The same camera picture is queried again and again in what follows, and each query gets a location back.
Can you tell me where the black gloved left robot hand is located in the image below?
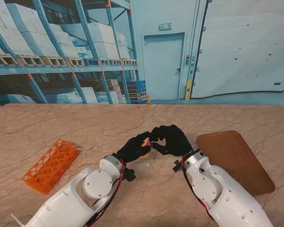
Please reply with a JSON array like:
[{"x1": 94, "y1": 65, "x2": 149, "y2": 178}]
[{"x1": 112, "y1": 131, "x2": 154, "y2": 164}]

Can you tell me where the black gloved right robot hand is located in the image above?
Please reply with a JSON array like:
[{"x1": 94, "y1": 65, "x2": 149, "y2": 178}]
[{"x1": 150, "y1": 124, "x2": 194, "y2": 157}]

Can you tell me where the yellow cloth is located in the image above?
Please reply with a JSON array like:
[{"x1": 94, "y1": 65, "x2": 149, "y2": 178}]
[{"x1": 140, "y1": 137, "x2": 152, "y2": 158}]

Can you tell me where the brown wooden tray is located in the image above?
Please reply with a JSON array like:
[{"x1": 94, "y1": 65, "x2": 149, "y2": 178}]
[{"x1": 195, "y1": 130, "x2": 275, "y2": 196}]

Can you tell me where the orange test tube rack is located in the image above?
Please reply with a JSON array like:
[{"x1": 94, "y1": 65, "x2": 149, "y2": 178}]
[{"x1": 21, "y1": 139, "x2": 80, "y2": 195}]

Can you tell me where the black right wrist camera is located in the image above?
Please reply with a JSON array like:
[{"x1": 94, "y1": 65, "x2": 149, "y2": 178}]
[{"x1": 172, "y1": 160, "x2": 184, "y2": 173}]

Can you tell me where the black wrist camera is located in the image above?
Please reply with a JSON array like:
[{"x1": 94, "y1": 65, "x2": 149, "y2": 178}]
[
  {"x1": 124, "y1": 168, "x2": 136, "y2": 182},
  {"x1": 172, "y1": 160, "x2": 184, "y2": 173}
]

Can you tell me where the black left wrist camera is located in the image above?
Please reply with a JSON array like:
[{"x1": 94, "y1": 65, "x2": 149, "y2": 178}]
[{"x1": 124, "y1": 168, "x2": 136, "y2": 182}]

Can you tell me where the red black left arm cable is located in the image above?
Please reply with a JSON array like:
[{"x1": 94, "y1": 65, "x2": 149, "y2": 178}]
[{"x1": 85, "y1": 158, "x2": 128, "y2": 227}]

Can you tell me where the red black arm cable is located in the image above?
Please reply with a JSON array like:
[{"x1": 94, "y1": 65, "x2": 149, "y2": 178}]
[
  {"x1": 85, "y1": 158, "x2": 128, "y2": 227},
  {"x1": 181, "y1": 153, "x2": 215, "y2": 220}
]

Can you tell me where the red black right arm cable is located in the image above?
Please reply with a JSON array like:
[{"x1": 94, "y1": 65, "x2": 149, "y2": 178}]
[{"x1": 181, "y1": 153, "x2": 215, "y2": 220}]

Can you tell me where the white cable tie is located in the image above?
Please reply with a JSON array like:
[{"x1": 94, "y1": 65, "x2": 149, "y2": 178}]
[{"x1": 10, "y1": 213, "x2": 26, "y2": 227}]

